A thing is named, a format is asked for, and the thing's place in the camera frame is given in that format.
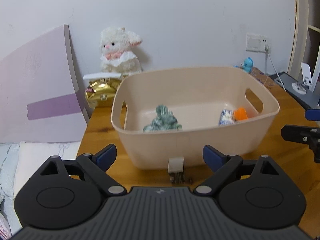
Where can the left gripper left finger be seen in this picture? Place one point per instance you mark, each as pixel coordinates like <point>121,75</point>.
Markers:
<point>95,166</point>

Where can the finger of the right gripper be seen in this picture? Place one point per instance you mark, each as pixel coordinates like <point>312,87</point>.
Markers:
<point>303,135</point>
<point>312,114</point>

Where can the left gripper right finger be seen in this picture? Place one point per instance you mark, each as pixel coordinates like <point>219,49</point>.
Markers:
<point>226,169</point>

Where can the blue white tissue pack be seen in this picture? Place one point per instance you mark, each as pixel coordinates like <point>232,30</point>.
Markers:
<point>226,117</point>

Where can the orange sock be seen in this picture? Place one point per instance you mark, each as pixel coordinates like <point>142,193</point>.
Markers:
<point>240,114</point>

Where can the green plaid sock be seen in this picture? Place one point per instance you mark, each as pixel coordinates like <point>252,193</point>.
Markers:
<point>165,120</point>

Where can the dark grey box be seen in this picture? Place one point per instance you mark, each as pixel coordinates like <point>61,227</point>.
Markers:
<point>305,97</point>

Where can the white phone stand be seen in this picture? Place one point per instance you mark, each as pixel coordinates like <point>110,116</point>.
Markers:
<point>303,81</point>

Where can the gold snack bag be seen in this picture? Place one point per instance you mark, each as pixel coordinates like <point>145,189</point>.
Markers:
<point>101,92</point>

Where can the white bedding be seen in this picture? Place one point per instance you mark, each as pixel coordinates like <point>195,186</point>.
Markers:
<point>19,161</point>

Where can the beige plastic storage basket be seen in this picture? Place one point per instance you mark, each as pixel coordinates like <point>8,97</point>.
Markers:
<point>196,97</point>

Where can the blue toy figurine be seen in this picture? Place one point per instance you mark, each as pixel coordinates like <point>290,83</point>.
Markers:
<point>247,65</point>

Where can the pink purple headboard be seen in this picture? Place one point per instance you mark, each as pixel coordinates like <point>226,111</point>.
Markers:
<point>40,97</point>

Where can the white paper card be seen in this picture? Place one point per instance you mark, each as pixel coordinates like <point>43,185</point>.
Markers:
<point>102,75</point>

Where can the white plush lamb toy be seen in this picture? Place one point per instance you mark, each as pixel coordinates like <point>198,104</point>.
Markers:
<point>116,51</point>

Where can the white wall switch socket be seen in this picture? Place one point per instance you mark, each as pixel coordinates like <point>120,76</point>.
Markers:
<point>258,43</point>

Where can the wooden door frame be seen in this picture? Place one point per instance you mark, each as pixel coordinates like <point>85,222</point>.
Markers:
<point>306,38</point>

